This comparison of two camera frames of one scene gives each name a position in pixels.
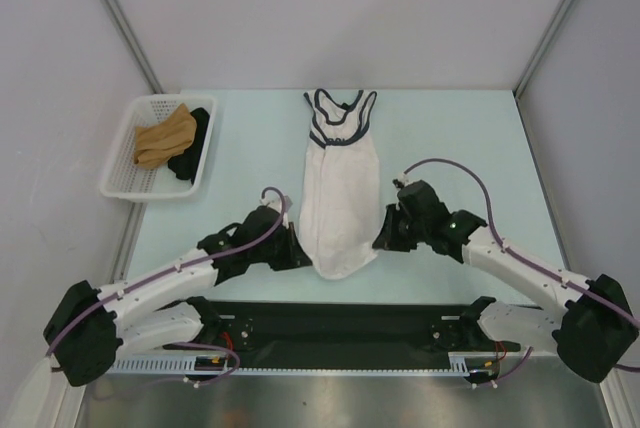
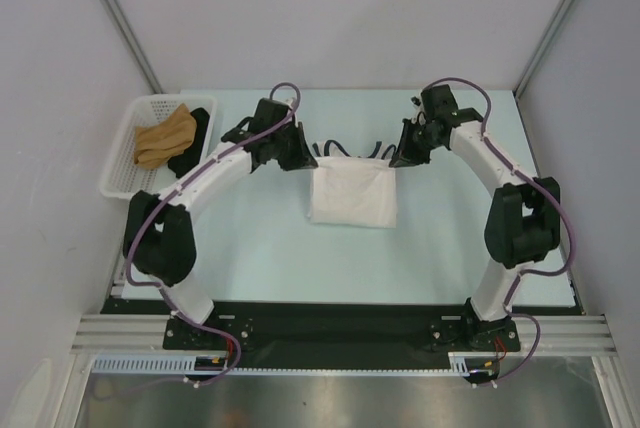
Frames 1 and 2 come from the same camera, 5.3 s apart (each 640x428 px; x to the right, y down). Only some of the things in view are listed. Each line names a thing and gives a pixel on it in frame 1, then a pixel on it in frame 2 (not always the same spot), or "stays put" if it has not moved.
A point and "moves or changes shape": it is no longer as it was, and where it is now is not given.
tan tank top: (157, 144) stays put
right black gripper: (387, 239) -> (406, 153)
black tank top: (185, 162) stays put
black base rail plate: (270, 329) stays put
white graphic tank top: (339, 195) moves or changes shape
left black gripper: (294, 255) -> (302, 158)
